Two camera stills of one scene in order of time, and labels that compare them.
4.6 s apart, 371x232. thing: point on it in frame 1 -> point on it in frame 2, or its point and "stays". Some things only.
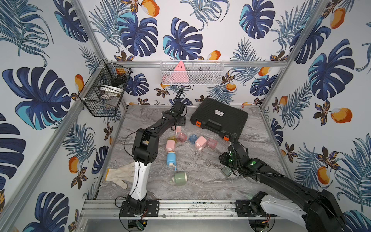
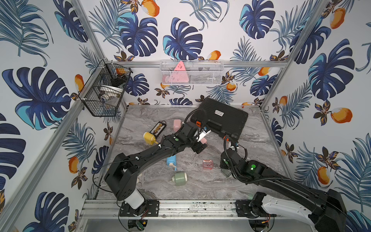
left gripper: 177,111 -> 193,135
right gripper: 223,157 stays
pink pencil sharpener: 200,142 stays
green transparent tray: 227,171 stays
